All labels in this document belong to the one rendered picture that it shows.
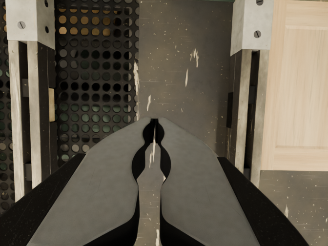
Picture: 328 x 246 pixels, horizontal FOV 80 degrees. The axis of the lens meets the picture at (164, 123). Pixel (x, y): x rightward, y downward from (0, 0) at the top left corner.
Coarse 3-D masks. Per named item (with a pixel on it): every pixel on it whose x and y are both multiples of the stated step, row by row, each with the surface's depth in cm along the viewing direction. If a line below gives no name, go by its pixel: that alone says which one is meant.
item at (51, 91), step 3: (51, 90) 47; (51, 93) 47; (51, 96) 47; (51, 99) 47; (51, 102) 47; (51, 105) 47; (51, 108) 47; (54, 108) 48; (51, 111) 47; (54, 111) 48; (51, 114) 47; (54, 114) 48; (51, 117) 47; (54, 117) 48; (51, 120) 47; (54, 120) 48
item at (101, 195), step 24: (144, 120) 11; (96, 144) 9; (120, 144) 9; (144, 144) 9; (96, 168) 8; (120, 168) 8; (72, 192) 7; (96, 192) 7; (120, 192) 7; (48, 216) 6; (72, 216) 6; (96, 216) 6; (120, 216) 6; (48, 240) 5; (72, 240) 5; (96, 240) 5; (120, 240) 6
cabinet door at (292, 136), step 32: (288, 0) 46; (288, 32) 47; (320, 32) 47; (288, 64) 48; (320, 64) 48; (288, 96) 48; (320, 96) 49; (288, 128) 49; (320, 128) 49; (288, 160) 50; (320, 160) 50
